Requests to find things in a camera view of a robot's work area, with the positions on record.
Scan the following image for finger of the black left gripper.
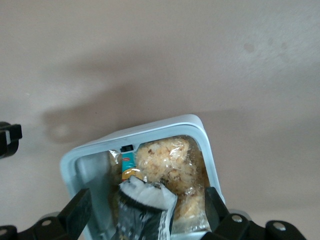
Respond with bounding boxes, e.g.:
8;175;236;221
0;121;24;160

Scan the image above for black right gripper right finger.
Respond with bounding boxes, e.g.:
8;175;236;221
204;186;251;236

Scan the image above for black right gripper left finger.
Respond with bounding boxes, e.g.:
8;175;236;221
57;188;94;240

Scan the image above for black snack wrapper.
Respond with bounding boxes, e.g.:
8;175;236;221
116;175;179;240

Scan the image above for white square lidded bin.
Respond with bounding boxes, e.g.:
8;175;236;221
59;113;227;240

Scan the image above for teal chips snack packet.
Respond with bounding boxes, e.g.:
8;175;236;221
120;151;145;185

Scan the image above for clear bag of crumbs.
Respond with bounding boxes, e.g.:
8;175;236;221
134;134;214;235

